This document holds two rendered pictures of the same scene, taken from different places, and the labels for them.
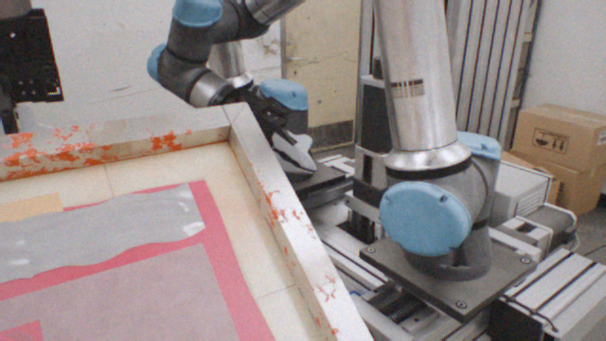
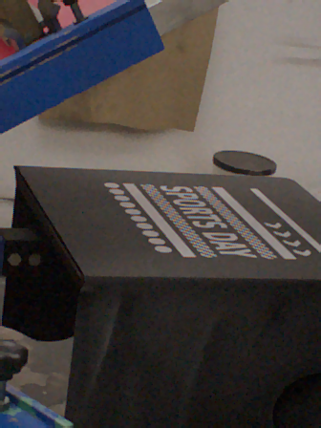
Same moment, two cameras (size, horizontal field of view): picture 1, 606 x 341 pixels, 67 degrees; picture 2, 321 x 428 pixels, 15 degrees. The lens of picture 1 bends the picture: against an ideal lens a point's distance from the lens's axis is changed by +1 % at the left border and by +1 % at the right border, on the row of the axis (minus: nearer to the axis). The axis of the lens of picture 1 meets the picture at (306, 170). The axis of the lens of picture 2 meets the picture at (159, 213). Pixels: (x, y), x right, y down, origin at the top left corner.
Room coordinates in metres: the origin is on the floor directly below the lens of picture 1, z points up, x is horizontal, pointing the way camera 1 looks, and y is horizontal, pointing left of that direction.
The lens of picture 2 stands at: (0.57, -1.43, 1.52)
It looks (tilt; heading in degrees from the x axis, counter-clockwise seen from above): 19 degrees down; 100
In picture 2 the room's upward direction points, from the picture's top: 9 degrees clockwise
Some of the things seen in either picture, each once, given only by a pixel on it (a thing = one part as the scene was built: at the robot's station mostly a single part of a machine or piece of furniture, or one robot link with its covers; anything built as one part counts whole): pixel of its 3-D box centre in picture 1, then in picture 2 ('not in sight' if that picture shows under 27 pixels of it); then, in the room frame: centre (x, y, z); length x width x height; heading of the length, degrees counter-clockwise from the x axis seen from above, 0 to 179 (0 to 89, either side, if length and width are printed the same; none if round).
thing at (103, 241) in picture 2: not in sight; (201, 220); (0.32, 0.24, 0.95); 0.48 x 0.44 x 0.01; 31
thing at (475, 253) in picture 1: (449, 231); not in sight; (0.69, -0.25, 1.31); 0.15 x 0.15 x 0.10
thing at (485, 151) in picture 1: (456, 171); not in sight; (0.69, -0.25, 1.42); 0.13 x 0.12 x 0.14; 148
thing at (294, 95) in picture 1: (281, 108); not in sight; (1.08, 0.06, 1.42); 0.13 x 0.12 x 0.14; 71
